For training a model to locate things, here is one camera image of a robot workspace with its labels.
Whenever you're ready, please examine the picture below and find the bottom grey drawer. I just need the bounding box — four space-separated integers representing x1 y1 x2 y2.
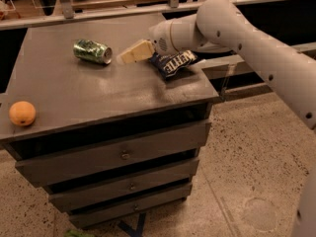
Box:
69 183 193 228

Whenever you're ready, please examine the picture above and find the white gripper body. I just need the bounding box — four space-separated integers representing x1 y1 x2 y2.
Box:
149 21 172 54

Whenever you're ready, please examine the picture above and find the metal railing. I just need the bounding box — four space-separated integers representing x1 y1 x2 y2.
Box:
0 0 316 32

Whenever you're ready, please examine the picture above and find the grey drawer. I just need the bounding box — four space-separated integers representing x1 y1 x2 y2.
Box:
16 119 210 187
49 158 199 212
69 183 193 228

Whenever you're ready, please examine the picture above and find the green soda can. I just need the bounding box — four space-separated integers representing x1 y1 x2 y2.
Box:
73 39 113 64

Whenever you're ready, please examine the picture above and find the blue tape on floor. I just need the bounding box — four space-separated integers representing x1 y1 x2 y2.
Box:
117 212 147 237

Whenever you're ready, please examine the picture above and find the top grey drawer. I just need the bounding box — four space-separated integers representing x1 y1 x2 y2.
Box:
16 119 210 187

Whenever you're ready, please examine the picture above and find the grey drawer cabinet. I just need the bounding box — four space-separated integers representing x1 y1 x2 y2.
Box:
0 14 216 217

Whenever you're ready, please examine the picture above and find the green object on floor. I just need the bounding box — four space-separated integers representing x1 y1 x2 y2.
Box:
63 229 96 237

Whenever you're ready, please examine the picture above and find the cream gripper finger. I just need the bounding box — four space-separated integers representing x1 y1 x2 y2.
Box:
117 39 155 64

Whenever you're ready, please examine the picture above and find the orange fruit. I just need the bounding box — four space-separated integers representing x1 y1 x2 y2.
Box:
9 101 37 126

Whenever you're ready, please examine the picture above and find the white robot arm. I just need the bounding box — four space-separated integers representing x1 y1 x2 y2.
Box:
117 0 316 130

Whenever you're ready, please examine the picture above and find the middle grey drawer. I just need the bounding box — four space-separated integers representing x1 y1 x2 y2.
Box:
49 158 199 212

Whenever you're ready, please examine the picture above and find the blue chip bag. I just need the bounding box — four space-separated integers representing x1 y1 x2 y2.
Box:
149 50 198 79

